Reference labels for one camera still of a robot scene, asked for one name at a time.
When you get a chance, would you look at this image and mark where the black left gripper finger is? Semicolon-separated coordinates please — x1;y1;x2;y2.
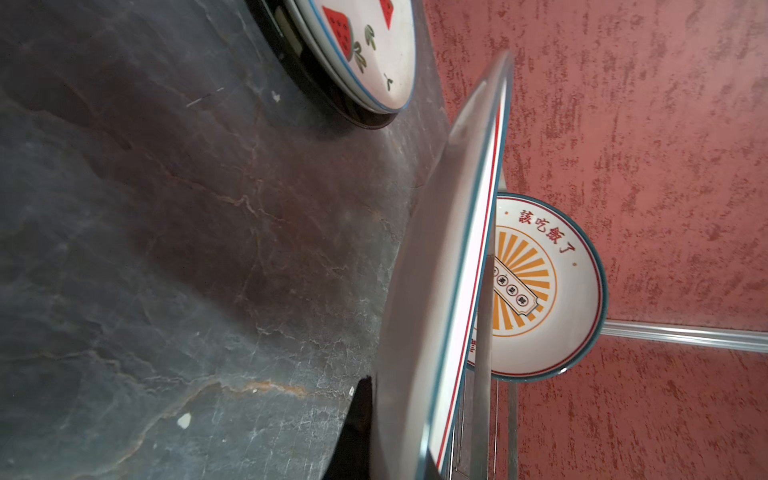
323;376;373;480

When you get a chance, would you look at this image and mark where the watermelon pattern white plate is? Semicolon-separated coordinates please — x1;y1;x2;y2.
285;0;416;115

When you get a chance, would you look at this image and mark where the brown striped rim plate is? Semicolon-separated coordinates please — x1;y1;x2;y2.
246;0;397;130

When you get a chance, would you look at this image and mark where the orange sunburst plate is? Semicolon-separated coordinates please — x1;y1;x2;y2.
458;193;609;382

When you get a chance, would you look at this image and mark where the aluminium right corner post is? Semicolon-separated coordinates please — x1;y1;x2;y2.
602;320;767;354

